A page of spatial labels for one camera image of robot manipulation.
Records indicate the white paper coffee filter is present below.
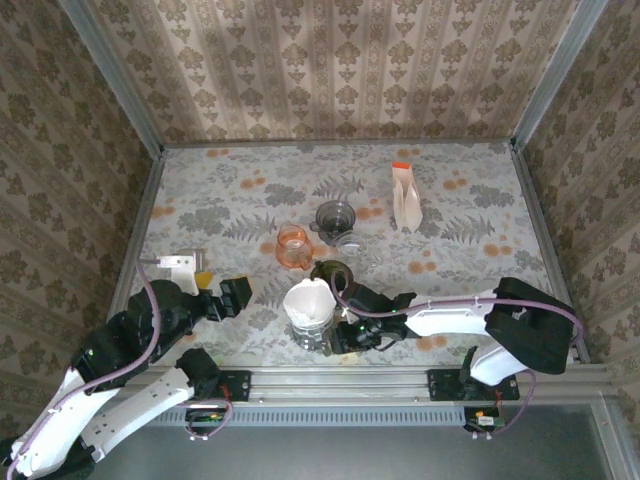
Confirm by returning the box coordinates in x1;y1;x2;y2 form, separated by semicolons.
283;278;337;326

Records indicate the green plastic coffee dripper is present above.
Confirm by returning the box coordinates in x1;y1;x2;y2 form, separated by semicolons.
309;259;354;294

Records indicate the grey plastic coffee dripper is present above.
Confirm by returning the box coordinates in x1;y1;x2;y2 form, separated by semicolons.
308;199;358;246

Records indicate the orange glass carafe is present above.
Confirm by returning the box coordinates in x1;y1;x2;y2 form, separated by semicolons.
274;223;315;271

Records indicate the floral patterned tablecloth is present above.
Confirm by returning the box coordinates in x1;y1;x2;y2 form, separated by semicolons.
112;142;581;369

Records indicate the small electronics board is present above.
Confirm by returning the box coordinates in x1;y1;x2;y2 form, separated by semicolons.
463;406;504;434
184;407;227;432

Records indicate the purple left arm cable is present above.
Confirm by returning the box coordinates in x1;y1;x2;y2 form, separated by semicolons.
4;257;164;479

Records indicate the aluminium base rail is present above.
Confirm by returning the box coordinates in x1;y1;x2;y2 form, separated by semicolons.
219;363;611;406

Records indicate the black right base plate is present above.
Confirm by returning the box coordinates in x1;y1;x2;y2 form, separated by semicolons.
427;368;521;402

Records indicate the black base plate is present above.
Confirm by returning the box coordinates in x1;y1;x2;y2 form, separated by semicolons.
427;368;521;402
217;369;253;401

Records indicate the grey slotted cable duct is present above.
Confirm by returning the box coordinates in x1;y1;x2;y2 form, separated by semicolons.
144;403;474;427

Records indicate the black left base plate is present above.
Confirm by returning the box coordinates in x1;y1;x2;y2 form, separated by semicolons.
217;369;253;401

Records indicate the aluminium frame post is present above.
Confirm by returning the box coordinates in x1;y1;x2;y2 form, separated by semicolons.
510;0;611;149
59;0;166;157

